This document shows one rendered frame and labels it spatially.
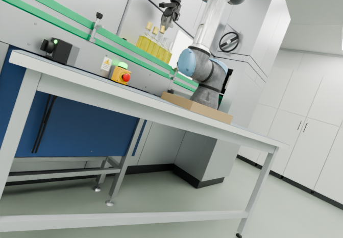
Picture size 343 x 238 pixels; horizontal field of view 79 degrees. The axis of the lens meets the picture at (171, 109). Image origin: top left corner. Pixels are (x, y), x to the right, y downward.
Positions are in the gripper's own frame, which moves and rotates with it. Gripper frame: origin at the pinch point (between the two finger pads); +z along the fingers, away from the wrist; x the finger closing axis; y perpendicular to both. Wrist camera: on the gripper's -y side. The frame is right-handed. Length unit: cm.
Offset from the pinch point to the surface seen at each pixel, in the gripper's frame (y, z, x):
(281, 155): 368, 75, -40
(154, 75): -7.7, 32.5, -15.7
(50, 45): -67, 38, -21
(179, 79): 30.0, 26.2, -4.4
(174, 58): 33.8, 10.9, 11.8
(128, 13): -20.1, 1.5, 12.0
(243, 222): 64, 107, -77
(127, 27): -18.0, 9.3, 12.0
